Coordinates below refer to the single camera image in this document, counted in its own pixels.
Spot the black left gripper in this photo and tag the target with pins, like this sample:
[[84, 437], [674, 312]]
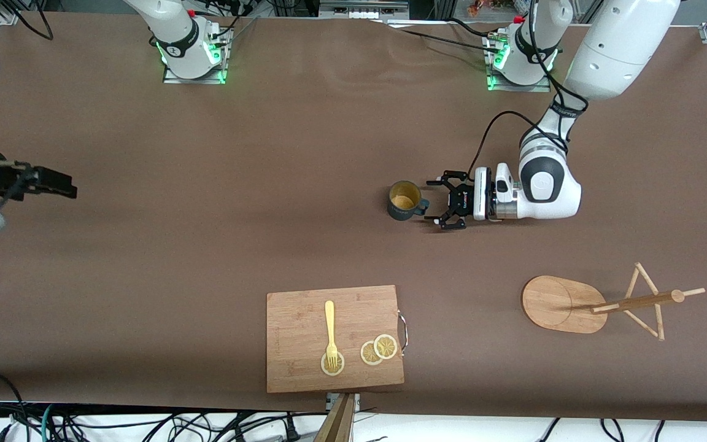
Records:
[[463, 201]]

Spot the teal cup yellow inside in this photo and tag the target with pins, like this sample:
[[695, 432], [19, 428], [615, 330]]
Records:
[[399, 212]]

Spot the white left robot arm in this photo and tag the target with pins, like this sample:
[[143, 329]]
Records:
[[550, 184]]

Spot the wooden cup rack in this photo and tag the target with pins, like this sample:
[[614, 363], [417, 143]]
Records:
[[556, 304]]

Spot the lemon slice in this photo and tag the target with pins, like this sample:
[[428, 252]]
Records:
[[367, 355], [385, 347], [340, 366]]

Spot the yellow plastic fork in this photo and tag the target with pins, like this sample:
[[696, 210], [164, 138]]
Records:
[[329, 319]]

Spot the brown table cover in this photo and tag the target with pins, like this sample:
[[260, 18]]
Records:
[[267, 184]]

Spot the bamboo cutting board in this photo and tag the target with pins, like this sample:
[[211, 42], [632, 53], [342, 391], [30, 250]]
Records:
[[292, 331]]

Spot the grey power strip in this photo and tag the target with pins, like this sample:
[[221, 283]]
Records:
[[363, 7]]

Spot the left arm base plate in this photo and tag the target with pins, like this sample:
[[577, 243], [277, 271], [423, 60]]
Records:
[[519, 88]]

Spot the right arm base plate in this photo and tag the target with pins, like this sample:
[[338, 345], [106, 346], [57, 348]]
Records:
[[194, 80]]

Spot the metal bracket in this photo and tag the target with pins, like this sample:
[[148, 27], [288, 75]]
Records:
[[356, 402]]

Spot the wooden post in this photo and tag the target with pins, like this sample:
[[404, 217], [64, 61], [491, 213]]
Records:
[[336, 426]]

